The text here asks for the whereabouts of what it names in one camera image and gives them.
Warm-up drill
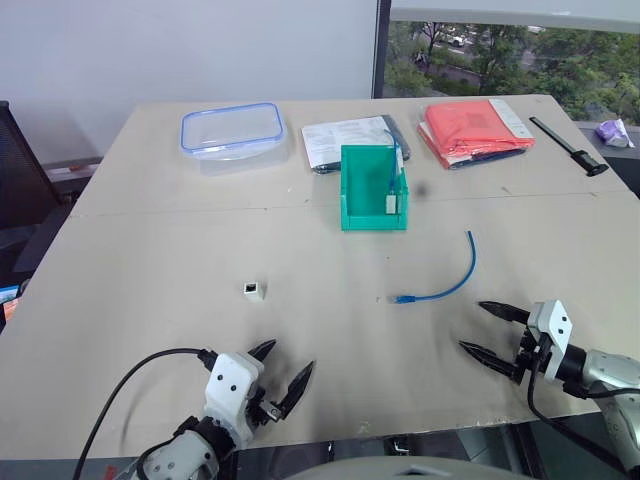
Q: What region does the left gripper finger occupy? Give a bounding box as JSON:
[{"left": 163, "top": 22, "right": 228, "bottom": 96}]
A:
[
  {"left": 276, "top": 360, "right": 316, "bottom": 421},
  {"left": 247, "top": 339, "right": 278, "bottom": 363}
]

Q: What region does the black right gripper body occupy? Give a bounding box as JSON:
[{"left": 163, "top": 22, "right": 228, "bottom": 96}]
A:
[{"left": 511, "top": 322, "right": 547, "bottom": 386}]

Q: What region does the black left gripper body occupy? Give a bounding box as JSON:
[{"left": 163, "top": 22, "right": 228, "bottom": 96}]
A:
[{"left": 243, "top": 382, "right": 284, "bottom": 428}]

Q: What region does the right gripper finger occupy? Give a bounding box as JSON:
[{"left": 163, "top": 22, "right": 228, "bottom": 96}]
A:
[
  {"left": 478, "top": 300, "right": 531, "bottom": 325},
  {"left": 458, "top": 340, "right": 520, "bottom": 381}
]

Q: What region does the black caliper tool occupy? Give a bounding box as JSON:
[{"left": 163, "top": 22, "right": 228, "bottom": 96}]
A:
[{"left": 528, "top": 116, "right": 610, "bottom": 178}]

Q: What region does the green plastic bin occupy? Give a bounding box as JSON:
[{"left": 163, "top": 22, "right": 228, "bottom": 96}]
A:
[{"left": 340, "top": 144, "right": 411, "bottom": 233}]

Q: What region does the orange bagged packet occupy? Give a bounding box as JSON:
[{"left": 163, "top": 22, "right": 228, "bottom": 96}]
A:
[{"left": 416, "top": 98, "right": 538, "bottom": 172}]

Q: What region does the purple and white wrapper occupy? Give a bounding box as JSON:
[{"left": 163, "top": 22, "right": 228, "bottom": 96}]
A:
[{"left": 594, "top": 119, "right": 636, "bottom": 149}]

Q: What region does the clear container with blue lid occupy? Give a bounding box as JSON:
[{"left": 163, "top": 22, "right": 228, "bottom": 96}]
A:
[{"left": 180, "top": 102, "right": 291, "bottom": 178}]

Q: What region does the bagged paper manual pack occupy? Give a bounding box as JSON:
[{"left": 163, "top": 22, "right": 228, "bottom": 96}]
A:
[{"left": 300, "top": 115, "right": 413, "bottom": 177}]

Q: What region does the colourful box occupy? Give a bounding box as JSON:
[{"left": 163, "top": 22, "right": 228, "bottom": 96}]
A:
[{"left": 0, "top": 283, "right": 22, "bottom": 329}]

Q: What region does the grey side shelf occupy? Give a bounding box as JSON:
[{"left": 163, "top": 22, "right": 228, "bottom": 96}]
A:
[{"left": 41, "top": 156, "right": 104, "bottom": 204}]

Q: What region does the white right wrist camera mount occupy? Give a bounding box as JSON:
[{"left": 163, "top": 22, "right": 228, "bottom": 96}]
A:
[{"left": 526, "top": 299, "right": 576, "bottom": 385}]

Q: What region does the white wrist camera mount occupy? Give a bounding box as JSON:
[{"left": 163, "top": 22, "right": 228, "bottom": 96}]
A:
[
  {"left": 202, "top": 351, "right": 266, "bottom": 449},
  {"left": 526, "top": 299, "right": 576, "bottom": 385}
]

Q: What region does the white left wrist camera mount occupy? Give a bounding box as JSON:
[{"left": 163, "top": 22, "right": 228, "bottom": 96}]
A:
[{"left": 202, "top": 351, "right": 266, "bottom": 449}]

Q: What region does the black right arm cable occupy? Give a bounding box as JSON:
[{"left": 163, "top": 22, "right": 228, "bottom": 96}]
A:
[{"left": 526, "top": 349, "right": 632, "bottom": 476}]

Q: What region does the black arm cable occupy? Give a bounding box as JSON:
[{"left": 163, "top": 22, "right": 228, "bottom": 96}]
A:
[
  {"left": 526, "top": 349, "right": 632, "bottom": 476},
  {"left": 73, "top": 347, "right": 219, "bottom": 480}
]

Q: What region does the short blue Ethernet cable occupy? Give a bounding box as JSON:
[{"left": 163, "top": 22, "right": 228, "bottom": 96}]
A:
[{"left": 388, "top": 230, "right": 478, "bottom": 307}]

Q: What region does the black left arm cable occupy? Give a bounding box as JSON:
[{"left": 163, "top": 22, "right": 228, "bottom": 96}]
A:
[{"left": 73, "top": 347, "right": 219, "bottom": 480}]

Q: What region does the dark window frame post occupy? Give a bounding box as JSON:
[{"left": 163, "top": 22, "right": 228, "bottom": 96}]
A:
[{"left": 371, "top": 0, "right": 393, "bottom": 99}]

